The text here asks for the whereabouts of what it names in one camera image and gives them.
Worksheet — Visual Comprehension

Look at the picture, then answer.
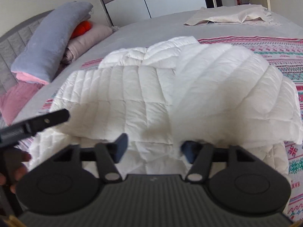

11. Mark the white quilted down jacket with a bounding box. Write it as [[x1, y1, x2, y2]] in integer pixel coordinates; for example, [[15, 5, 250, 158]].
[[28, 37, 302, 175]]

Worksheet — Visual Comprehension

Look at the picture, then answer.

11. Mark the orange red plush toy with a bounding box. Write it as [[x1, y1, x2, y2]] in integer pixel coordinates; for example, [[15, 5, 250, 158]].
[[70, 21, 92, 39]]

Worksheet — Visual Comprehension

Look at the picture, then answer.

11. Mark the red green patterned blanket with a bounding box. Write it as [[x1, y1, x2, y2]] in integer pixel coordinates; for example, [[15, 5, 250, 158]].
[[17, 37, 302, 226]]

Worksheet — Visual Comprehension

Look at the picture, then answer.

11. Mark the beige cloth on bed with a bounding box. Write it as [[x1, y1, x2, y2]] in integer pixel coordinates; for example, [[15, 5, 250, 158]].
[[184, 4, 282, 27]]

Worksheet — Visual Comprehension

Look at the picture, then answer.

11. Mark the pink bedding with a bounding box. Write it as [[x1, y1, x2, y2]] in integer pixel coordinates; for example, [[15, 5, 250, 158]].
[[1, 82, 44, 126]]

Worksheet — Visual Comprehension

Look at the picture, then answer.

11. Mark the beige pink pillow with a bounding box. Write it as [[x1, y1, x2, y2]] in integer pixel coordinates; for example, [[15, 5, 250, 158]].
[[62, 23, 113, 64]]

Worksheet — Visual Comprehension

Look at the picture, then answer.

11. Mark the person's left hand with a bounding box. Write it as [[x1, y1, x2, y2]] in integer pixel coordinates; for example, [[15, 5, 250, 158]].
[[1, 148, 32, 194]]

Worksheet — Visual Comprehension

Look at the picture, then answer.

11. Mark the grey bed sheet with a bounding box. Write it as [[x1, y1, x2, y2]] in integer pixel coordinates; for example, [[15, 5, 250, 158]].
[[14, 11, 302, 122]]

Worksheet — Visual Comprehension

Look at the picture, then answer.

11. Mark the grey quilted headboard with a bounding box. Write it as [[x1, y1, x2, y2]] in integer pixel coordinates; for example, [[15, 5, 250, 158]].
[[0, 10, 51, 95]]

